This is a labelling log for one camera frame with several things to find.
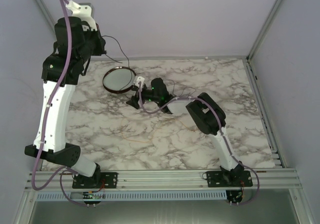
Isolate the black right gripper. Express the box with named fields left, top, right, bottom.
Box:
left=125, top=84, right=160, bottom=110

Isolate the black wire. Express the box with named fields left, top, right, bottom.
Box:
left=102, top=35, right=132, bottom=91

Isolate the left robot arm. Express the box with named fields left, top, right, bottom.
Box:
left=24, top=16, right=106, bottom=188

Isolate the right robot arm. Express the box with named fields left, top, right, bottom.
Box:
left=127, top=76, right=245, bottom=185

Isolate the round brown-rimmed white dish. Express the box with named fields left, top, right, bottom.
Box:
left=102, top=66, right=136, bottom=94

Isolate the left controller board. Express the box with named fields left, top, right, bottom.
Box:
left=82, top=192, right=106, bottom=208

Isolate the controller board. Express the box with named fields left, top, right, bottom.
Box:
left=226, top=188, right=244, bottom=206
left=82, top=192, right=106, bottom=208

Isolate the right controller board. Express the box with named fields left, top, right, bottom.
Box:
left=226, top=188, right=244, bottom=206

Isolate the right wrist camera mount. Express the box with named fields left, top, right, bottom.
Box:
left=132, top=76, right=145, bottom=87

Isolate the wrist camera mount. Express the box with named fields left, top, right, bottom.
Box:
left=132, top=76, right=145, bottom=87
left=65, top=0, right=98, bottom=31

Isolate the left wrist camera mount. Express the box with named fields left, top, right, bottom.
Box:
left=65, top=0, right=98, bottom=31

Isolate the left aluminium frame post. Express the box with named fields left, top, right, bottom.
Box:
left=34, top=0, right=56, bottom=32

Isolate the aluminium frame post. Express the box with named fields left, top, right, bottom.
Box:
left=34, top=0, right=56, bottom=32
left=246, top=0, right=285, bottom=62

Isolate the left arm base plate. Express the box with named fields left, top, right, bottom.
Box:
left=72, top=172, right=118, bottom=189

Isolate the aluminium back frame rail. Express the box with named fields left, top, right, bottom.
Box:
left=92, top=55, right=247, bottom=61

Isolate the aluminium frame rail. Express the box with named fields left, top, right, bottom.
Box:
left=242, top=57, right=288, bottom=168
left=92, top=55, right=247, bottom=61

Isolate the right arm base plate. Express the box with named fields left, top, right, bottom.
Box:
left=202, top=171, right=253, bottom=188

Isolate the right aluminium frame rail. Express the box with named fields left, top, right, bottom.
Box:
left=242, top=57, right=288, bottom=168

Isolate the front aluminium rail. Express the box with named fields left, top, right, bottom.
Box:
left=35, top=168, right=302, bottom=191

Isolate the right aluminium frame post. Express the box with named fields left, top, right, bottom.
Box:
left=246, top=0, right=285, bottom=62

